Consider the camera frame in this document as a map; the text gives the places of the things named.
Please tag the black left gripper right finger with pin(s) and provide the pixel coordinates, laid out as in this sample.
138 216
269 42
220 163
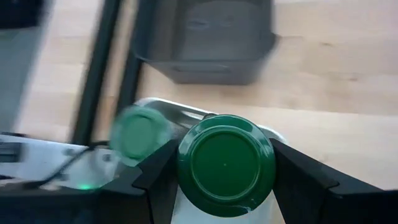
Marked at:
298 183

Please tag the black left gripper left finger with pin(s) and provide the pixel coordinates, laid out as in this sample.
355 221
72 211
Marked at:
158 177

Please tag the green-lidded glass spice jar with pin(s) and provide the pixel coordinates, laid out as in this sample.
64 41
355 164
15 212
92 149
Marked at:
225 165
140 133

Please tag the white plastic bin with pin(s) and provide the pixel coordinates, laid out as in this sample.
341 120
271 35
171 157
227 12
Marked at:
186 216

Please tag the grey translucent plastic bin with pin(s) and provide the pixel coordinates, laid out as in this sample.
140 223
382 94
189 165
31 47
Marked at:
211 46

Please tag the black aluminium table frame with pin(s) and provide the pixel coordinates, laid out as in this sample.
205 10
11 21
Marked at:
93 77

